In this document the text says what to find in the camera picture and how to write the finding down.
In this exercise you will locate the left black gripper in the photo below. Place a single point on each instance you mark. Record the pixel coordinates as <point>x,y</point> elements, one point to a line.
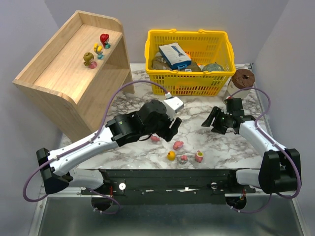
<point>170,129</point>

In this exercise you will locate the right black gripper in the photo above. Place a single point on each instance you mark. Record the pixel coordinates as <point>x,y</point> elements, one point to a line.
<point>219,121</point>

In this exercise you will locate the yellow rubber duck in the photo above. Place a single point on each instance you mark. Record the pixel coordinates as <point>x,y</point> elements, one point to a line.
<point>171,156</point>

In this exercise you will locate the yellow blue duck toy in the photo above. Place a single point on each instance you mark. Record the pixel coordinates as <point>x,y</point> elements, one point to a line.
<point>98,49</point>

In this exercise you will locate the brown hat duck toy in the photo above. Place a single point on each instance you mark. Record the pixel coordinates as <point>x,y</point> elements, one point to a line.
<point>89,60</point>

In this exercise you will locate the red haired mermaid toy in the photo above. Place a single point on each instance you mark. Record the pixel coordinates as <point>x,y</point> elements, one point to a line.
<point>104,39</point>

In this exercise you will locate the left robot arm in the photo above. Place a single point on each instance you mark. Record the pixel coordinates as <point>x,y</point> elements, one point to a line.
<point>154,117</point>

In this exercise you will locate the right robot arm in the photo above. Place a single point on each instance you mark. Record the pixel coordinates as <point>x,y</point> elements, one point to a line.
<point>280,169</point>

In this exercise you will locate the wooden shelf unit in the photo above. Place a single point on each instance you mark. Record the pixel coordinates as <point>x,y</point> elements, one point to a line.
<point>73,96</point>

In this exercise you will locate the pink pig toy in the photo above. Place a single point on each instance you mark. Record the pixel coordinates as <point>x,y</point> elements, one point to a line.
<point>178,145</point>

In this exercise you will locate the pink flamingo toy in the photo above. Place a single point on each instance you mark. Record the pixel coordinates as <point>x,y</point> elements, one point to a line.
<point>155,138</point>

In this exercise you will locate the small pink cupcake toy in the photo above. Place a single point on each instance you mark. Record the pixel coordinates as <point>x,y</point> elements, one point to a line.
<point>183,159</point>

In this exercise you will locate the pink green toy figure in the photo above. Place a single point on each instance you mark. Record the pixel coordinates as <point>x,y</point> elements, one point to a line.
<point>199,156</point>

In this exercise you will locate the grey cup brown lid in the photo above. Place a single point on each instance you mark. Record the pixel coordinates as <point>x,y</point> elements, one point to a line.
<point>243,78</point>

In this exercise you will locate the green round melon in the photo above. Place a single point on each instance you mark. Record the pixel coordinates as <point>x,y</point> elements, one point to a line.
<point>212,67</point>

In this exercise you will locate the brown paper package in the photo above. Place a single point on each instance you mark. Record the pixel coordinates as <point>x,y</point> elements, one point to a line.
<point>159,63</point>

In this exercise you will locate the blue white razor box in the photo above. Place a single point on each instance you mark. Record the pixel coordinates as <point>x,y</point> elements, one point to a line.
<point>175,56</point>

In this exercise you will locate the yellow plastic basket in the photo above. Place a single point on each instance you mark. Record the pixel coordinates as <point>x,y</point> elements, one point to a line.
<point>204,47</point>

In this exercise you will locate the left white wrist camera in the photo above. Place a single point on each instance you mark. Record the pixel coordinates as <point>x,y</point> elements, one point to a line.
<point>173,105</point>

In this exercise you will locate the black mounting rail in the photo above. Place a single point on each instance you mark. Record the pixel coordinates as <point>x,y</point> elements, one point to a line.
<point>169,187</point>

